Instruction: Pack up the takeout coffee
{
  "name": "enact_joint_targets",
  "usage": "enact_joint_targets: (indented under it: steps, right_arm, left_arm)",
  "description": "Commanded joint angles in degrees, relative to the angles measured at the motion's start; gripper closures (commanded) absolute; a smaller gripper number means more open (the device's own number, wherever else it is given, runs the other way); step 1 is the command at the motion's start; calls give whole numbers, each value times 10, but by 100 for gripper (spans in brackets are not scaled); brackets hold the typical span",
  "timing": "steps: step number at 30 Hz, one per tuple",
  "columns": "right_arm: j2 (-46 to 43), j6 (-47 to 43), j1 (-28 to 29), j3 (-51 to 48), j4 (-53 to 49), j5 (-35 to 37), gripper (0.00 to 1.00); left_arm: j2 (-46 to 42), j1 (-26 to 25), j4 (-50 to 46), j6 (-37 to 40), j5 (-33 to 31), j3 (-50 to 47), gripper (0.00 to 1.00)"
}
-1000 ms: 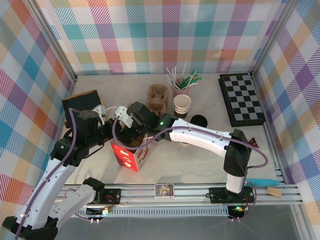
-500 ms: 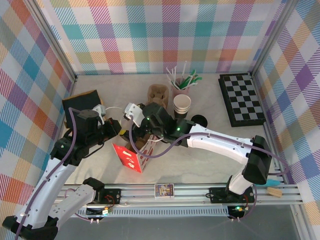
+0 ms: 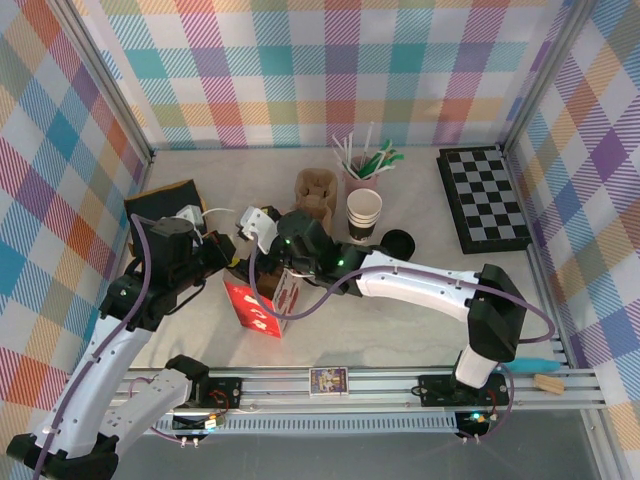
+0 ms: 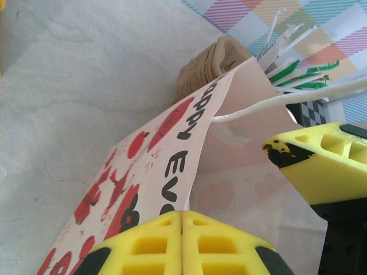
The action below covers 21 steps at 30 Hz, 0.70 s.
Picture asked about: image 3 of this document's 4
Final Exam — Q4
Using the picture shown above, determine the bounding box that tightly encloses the red white paper bag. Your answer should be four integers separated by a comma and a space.
202, 206, 315, 341

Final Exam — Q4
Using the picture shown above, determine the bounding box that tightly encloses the stack of paper cups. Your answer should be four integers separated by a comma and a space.
346, 189, 384, 221

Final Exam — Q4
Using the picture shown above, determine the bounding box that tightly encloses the pink straw holder cup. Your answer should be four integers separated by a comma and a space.
342, 155, 380, 194

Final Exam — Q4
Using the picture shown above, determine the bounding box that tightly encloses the black plastic cup lid stack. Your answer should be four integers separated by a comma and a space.
380, 228, 417, 260

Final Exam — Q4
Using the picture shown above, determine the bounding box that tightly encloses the playing card box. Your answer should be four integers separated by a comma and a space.
308, 366, 349, 397

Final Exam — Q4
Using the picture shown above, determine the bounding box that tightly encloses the small controller board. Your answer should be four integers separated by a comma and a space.
171, 412, 225, 433
454, 409, 492, 437

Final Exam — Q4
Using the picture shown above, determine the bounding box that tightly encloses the black grey chessboard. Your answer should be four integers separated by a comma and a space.
437, 145, 534, 254

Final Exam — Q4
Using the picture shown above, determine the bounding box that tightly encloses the teal plastic tool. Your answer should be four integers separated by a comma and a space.
502, 356, 560, 374

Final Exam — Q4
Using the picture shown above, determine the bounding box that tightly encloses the small wooden block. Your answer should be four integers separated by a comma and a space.
532, 373, 565, 396

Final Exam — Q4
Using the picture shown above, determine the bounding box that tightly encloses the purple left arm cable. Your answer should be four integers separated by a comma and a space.
32, 214, 221, 480

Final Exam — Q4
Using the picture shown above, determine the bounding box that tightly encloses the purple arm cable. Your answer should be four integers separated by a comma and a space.
248, 232, 556, 444
32, 214, 221, 480

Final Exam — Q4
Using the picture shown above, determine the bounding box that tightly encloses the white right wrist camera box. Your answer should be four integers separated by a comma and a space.
234, 205, 279, 247

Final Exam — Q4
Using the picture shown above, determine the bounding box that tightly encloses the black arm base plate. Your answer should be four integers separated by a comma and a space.
151, 376, 244, 410
417, 372, 511, 407

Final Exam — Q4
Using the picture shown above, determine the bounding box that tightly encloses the wide aluminium frame rail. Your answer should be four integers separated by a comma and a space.
54, 366, 609, 415

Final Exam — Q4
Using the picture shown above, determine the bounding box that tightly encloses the grey slotted cable duct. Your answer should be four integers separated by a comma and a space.
74, 417, 464, 435

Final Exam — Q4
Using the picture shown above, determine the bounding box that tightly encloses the aluminium frame post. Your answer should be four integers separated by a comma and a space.
498, 0, 599, 159
49, 0, 157, 166

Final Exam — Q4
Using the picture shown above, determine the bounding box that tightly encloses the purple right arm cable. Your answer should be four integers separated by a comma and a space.
248, 232, 556, 444

